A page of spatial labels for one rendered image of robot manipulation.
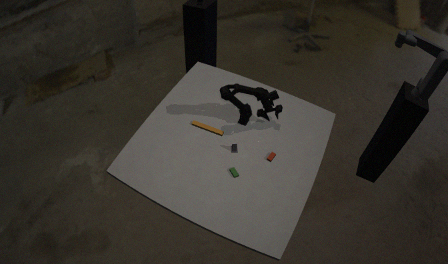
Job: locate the small green block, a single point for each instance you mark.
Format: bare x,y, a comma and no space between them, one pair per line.
234,172

